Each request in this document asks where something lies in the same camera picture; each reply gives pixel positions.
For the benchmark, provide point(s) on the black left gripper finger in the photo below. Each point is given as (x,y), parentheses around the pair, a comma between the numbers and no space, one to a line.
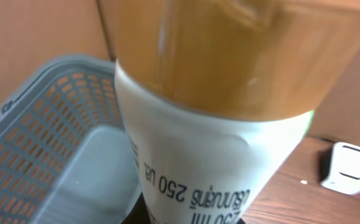
(139,213)

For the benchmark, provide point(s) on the white tube gold cap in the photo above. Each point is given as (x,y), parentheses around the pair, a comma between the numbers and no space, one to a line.
(216,94)

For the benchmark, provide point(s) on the white barcode scanner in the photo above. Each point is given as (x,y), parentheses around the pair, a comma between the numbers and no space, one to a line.
(341,169)

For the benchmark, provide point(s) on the dark grey plastic basket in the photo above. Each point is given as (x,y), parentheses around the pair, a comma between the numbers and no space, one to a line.
(64,154)

